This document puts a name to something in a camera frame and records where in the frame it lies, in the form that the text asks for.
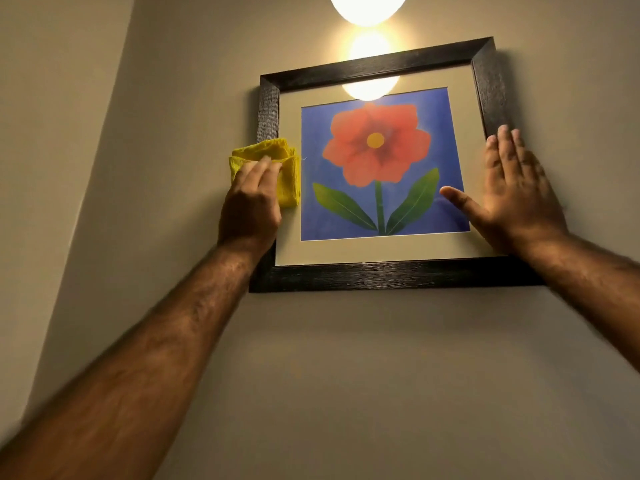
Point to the person's left forearm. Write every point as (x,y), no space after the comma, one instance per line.
(135,369)

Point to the person's right forearm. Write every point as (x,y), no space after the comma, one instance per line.
(590,284)

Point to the person's left fingers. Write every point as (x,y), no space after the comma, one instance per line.
(260,175)

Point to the dark framed flower picture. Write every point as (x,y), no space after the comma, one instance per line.
(380,159)

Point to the person's right little finger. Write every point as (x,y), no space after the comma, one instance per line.
(541,175)

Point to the person's right middle finger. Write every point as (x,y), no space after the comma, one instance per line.
(510,154)

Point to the yellow cleaning cloth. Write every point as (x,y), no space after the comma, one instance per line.
(287,167)

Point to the person's right hand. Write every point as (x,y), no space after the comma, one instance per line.
(520,209)

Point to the person's left hand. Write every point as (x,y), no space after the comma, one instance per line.
(250,212)

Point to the glowing white wall lamp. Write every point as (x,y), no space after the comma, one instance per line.
(368,7)

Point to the person's right thumb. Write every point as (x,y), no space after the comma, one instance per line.
(462,201)

